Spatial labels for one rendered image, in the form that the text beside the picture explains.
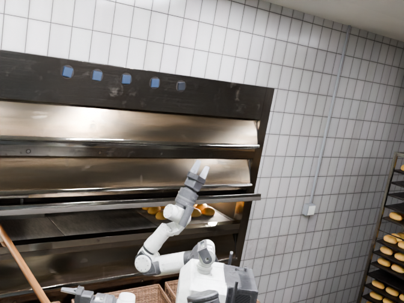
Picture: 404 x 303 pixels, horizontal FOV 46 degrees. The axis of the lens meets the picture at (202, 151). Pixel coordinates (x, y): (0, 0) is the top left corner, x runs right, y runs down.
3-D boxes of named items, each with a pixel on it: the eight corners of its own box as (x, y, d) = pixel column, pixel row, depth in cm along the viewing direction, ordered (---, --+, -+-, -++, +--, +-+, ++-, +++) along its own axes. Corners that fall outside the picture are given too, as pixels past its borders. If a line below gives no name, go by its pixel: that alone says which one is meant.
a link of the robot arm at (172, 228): (188, 209, 218) (170, 230, 220) (174, 203, 212) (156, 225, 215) (193, 218, 213) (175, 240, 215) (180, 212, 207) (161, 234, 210)
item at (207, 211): (115, 190, 341) (116, 183, 340) (171, 189, 370) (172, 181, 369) (158, 221, 294) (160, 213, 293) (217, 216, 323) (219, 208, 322)
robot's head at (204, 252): (217, 254, 188) (208, 237, 186) (218, 263, 179) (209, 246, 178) (202, 260, 188) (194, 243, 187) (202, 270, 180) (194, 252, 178)
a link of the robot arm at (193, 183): (210, 182, 218) (199, 205, 217) (193, 174, 222) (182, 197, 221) (201, 176, 207) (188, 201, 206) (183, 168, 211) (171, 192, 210)
